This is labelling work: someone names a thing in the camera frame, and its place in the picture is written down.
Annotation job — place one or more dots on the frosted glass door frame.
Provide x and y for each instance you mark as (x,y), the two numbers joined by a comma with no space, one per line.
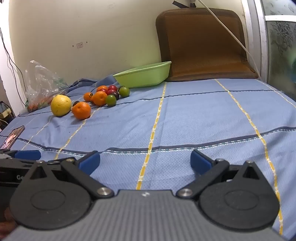
(275,34)

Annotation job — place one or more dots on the smartphone in clear case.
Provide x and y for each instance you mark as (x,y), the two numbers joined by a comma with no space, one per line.
(12,138)

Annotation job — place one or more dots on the black tape strip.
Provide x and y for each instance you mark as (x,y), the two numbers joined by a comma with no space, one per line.
(178,3)

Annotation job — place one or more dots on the yellow lemon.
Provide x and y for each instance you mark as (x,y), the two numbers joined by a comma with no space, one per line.
(61,105)

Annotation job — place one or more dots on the green cherry tomato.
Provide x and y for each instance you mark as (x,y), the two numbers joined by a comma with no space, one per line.
(124,91)
(111,100)

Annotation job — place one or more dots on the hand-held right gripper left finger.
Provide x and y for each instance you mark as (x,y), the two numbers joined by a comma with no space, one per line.
(89,162)

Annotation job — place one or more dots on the dark purple cherry tomato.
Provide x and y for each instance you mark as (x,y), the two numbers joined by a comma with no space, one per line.
(116,95)

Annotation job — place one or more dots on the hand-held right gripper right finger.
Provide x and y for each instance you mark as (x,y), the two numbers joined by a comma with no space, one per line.
(200,162)

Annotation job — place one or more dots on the orange cherry tomato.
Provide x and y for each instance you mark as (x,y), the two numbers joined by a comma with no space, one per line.
(102,88)
(87,96)

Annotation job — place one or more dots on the blue checked bed sheet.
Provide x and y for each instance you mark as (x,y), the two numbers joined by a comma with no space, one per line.
(185,120)

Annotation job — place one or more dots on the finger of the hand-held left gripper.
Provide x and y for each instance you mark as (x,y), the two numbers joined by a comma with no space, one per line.
(27,154)

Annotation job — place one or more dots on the orange tangerine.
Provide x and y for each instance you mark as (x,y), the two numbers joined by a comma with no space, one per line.
(81,111)
(100,99)

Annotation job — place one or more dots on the light green plastic basin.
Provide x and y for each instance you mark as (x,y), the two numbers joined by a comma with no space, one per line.
(143,77)

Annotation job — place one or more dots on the small white wall sticker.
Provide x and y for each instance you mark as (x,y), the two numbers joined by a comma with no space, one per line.
(80,45)

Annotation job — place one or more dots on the cluttered power strip with chargers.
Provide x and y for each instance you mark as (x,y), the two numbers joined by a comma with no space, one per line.
(5,114)

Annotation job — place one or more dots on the clear plastic bag with produce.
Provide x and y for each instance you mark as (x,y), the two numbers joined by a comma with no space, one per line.
(39,90)

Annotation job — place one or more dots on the brown seat cushion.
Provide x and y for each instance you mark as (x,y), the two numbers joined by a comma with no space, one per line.
(203,46)

